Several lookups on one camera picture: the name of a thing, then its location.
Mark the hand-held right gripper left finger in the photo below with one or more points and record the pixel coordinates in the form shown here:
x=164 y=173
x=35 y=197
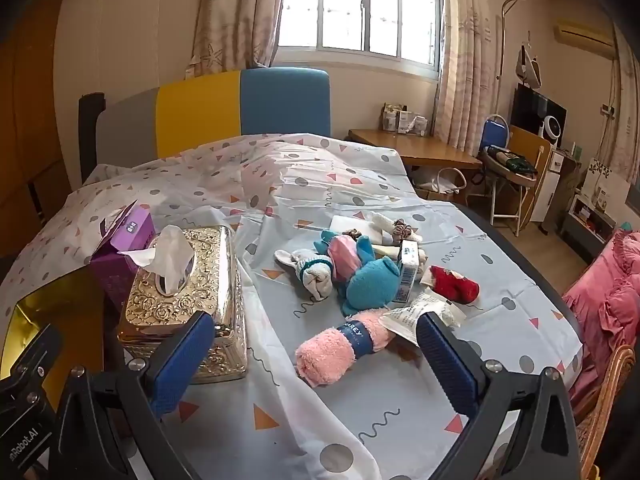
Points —
x=180 y=365

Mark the metal coat stand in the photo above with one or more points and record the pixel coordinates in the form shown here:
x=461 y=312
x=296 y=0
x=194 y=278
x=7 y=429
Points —
x=501 y=50

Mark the grey yellow blue chair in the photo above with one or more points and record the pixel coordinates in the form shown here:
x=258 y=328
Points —
x=200 y=110

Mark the wooden wardrobe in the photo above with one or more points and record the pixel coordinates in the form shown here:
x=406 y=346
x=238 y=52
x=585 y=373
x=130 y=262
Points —
x=25 y=110

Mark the hanging beige bag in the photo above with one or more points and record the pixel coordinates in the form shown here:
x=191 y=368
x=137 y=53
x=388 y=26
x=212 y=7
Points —
x=530 y=67

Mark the white round fan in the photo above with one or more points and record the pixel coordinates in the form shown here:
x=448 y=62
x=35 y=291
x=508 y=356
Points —
x=552 y=130

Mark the white cabinet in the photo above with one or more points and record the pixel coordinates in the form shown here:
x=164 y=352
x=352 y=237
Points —
x=550 y=185

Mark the purple carton box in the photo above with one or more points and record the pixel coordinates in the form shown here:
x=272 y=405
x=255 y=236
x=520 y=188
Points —
x=130 y=232

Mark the red fuzzy sock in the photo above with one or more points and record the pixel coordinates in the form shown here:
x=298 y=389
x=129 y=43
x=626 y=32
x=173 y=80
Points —
x=455 y=285

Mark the low storage shelf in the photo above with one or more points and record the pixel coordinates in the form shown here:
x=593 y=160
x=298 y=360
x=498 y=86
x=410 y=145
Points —
x=590 y=215

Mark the white tissue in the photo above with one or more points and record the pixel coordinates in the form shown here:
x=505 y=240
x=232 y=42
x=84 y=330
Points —
x=170 y=260

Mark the blue plush toy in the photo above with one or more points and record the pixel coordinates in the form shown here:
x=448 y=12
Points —
x=372 y=280

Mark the beige pink print curtain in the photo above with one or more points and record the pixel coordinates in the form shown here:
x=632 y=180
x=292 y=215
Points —
x=467 y=60

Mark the white packet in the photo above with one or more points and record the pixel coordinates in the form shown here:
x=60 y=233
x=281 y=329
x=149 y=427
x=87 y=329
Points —
x=415 y=312
x=345 y=224

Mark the beige starfish print curtain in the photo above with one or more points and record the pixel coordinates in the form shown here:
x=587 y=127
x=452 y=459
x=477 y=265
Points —
x=225 y=20

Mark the wicker chair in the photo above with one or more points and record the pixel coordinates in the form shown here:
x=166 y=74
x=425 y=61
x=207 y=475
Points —
x=607 y=400

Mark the gold ornate tissue box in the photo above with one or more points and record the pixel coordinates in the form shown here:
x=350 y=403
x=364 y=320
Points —
x=200 y=280

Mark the wooden desk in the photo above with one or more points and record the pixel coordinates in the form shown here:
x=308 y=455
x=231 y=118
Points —
x=430 y=147

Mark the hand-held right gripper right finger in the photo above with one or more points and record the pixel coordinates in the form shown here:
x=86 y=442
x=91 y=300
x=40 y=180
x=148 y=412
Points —
x=447 y=370

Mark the yellow wooden board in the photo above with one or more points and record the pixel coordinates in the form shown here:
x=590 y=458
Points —
x=535 y=155

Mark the blue folding chair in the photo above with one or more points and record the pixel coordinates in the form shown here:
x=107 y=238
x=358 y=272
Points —
x=495 y=132

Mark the window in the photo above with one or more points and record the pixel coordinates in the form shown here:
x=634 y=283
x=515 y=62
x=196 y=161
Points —
x=345 y=10

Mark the pink towel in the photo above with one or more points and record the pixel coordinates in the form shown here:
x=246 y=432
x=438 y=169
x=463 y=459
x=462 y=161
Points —
x=325 y=355

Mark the patterned plastic tablecloth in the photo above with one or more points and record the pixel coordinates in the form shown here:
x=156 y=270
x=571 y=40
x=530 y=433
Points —
x=350 y=170

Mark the blue tissue packet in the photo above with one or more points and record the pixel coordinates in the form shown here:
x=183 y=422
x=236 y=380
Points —
x=406 y=270

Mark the white tote bag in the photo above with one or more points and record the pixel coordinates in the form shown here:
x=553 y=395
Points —
x=440 y=182

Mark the white knit sock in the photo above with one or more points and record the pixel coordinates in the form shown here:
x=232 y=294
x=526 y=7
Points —
x=382 y=220

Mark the white knit glove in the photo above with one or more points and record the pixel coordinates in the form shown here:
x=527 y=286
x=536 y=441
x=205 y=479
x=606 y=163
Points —
x=312 y=275

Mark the group of small boxes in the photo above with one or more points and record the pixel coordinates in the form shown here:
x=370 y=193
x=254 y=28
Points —
x=405 y=120

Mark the dusty pink scrunchie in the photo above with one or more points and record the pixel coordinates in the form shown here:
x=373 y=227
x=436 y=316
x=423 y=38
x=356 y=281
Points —
x=400 y=230

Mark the wall air conditioner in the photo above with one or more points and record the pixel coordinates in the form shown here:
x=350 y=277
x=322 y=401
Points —
x=582 y=35

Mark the pink ruffled bedding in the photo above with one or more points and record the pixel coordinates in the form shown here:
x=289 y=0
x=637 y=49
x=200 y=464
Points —
x=610 y=290

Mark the black television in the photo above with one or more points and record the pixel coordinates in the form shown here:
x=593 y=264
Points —
x=530 y=110

